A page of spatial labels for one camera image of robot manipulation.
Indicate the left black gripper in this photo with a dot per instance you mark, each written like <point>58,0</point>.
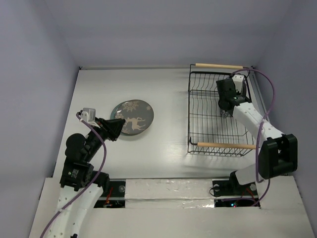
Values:
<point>111,127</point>

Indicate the grey reindeer plate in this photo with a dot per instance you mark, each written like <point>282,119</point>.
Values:
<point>139,117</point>

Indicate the blue floral plate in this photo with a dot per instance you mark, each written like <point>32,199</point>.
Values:
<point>224,114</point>

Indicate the teal plate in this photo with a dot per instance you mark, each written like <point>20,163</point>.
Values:
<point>118,111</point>

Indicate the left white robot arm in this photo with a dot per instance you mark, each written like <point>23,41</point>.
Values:
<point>80,184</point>

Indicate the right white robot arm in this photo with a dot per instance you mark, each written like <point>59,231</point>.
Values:
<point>276,152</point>

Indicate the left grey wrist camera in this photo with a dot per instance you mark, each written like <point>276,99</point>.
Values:
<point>88,115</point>

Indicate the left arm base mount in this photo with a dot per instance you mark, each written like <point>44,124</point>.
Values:
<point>114,197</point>

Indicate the black wire dish rack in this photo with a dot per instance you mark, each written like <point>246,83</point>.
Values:
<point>208,133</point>

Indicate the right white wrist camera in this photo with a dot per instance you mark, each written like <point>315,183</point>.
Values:
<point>240,83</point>

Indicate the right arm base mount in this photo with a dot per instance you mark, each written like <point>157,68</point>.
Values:
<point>223,188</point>

